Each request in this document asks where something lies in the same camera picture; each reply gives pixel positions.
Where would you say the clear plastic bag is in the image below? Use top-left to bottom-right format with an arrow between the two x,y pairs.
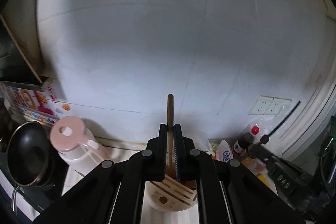
193,136 -> 213,156

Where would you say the beige cylindrical utensil holder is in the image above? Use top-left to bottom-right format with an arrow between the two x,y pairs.
145,175 -> 197,213

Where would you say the striped cat tablecloth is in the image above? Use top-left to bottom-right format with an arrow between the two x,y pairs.
62,142 -> 199,224

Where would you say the black cap sauce bottle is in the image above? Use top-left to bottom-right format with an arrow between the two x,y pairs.
234,132 -> 254,154

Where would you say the pink white electric kettle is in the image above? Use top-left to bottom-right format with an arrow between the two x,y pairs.
50,116 -> 110,176

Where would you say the red cap sauce bottle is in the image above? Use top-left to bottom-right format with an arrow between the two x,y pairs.
242,122 -> 261,140

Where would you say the black induction cooktop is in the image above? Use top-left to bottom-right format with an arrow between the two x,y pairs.
18,182 -> 64,213

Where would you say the white wall socket panel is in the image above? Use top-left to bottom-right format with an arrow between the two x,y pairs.
248,96 -> 292,115

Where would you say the black wok with handle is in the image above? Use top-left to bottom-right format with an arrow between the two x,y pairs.
7,121 -> 50,213

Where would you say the colourful wall sticker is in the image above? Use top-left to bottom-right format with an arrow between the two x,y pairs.
1,85 -> 72,126

